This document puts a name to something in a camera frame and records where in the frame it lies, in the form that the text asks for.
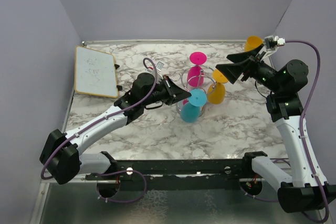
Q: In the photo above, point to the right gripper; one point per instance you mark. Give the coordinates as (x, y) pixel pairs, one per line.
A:
(242, 61)

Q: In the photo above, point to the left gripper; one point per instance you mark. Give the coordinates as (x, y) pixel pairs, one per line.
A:
(178, 94)

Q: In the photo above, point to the blue wine glass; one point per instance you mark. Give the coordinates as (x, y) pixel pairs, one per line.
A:
(192, 109)

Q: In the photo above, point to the yellow wine glass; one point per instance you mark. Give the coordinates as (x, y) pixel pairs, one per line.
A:
(252, 42)
(216, 92)

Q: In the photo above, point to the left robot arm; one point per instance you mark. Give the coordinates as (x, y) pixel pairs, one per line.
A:
(63, 155)

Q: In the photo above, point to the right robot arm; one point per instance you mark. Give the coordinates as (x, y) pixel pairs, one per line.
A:
(306, 188)

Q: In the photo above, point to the chrome wine glass rack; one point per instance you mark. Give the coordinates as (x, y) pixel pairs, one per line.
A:
(183, 79)

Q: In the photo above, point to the pink wine glass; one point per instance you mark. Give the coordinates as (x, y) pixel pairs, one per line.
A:
(195, 77)

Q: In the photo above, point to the small whiteboard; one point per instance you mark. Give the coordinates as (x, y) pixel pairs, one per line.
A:
(95, 73)

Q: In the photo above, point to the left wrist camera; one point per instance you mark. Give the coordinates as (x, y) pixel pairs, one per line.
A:
(159, 67)

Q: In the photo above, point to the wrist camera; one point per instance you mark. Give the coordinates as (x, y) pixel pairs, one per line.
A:
(159, 67)
(270, 46)

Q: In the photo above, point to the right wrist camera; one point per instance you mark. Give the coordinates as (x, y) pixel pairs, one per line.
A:
(270, 46)

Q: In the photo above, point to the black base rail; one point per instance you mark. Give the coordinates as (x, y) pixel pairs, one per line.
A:
(179, 174)

